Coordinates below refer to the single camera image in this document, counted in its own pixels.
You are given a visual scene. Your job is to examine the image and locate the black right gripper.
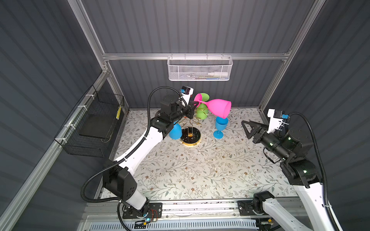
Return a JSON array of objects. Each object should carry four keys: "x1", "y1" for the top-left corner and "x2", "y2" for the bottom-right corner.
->
[{"x1": 240, "y1": 119, "x2": 288, "y2": 161}]

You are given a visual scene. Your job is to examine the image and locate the blue wine glass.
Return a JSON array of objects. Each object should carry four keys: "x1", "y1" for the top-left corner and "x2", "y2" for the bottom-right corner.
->
[
  {"x1": 213, "y1": 117, "x2": 229, "y2": 139},
  {"x1": 169, "y1": 123, "x2": 182, "y2": 140}
]

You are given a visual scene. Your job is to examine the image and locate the pink wine glass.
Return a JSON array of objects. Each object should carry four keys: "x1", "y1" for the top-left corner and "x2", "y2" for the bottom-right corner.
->
[{"x1": 194, "y1": 93, "x2": 232, "y2": 119}]

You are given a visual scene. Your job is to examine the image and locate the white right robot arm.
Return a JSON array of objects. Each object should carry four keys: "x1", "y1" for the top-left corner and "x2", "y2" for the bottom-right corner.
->
[{"x1": 241, "y1": 121, "x2": 342, "y2": 231}]

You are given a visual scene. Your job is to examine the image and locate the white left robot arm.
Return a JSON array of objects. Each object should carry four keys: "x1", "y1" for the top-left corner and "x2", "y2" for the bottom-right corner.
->
[{"x1": 103, "y1": 89, "x2": 197, "y2": 213}]

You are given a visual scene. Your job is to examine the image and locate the right green wine glass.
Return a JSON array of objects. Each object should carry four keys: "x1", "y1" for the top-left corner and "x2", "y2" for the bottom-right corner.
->
[{"x1": 194, "y1": 93, "x2": 210, "y2": 120}]

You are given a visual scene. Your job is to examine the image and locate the gold wine glass rack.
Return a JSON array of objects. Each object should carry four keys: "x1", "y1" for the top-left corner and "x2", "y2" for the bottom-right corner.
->
[{"x1": 178, "y1": 109, "x2": 210, "y2": 146}]

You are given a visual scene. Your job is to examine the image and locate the yellow marker in basket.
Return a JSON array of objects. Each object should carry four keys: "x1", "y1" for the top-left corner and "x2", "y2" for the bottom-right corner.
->
[{"x1": 116, "y1": 106, "x2": 121, "y2": 120}]

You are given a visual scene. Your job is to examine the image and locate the white wire mesh basket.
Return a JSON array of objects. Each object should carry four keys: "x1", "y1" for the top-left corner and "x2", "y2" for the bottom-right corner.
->
[{"x1": 167, "y1": 55, "x2": 233, "y2": 81}]

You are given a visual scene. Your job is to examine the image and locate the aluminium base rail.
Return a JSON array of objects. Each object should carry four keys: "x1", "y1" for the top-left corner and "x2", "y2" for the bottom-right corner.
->
[{"x1": 77, "y1": 197, "x2": 313, "y2": 231}]

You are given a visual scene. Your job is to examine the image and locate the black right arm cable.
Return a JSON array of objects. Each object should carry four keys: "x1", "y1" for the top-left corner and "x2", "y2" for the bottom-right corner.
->
[{"x1": 287, "y1": 112, "x2": 342, "y2": 231}]

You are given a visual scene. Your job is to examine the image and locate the black wire basket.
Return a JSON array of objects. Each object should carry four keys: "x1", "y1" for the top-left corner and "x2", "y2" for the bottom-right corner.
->
[{"x1": 55, "y1": 87, "x2": 125, "y2": 157}]

